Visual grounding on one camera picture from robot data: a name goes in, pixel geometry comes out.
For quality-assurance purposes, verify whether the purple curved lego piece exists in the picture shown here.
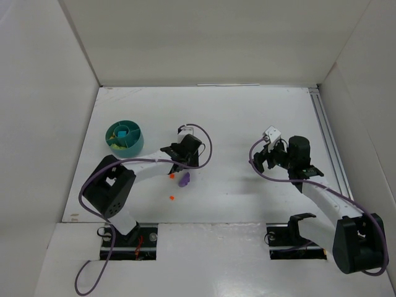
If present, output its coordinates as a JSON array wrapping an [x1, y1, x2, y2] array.
[[178, 172, 191, 187]]

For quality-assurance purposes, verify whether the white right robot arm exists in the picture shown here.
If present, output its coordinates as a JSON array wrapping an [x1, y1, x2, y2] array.
[[249, 127, 389, 277]]

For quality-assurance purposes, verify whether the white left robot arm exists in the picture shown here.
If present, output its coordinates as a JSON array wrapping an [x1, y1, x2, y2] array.
[[80, 134, 202, 241]]

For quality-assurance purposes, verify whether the teal round divided container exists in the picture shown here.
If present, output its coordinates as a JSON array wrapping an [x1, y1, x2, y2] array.
[[105, 120, 144, 158]]

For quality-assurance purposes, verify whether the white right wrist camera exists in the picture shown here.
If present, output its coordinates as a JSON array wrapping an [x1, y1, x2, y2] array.
[[263, 126, 282, 152]]

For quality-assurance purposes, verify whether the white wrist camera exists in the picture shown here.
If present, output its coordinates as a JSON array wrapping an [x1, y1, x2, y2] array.
[[263, 126, 282, 152], [177, 125, 194, 143]]

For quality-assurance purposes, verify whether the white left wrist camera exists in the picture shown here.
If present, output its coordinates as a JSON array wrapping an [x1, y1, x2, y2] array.
[[177, 125, 194, 143]]

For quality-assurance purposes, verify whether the aluminium rail right side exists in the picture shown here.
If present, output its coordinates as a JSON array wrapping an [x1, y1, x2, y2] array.
[[308, 87, 353, 200]]

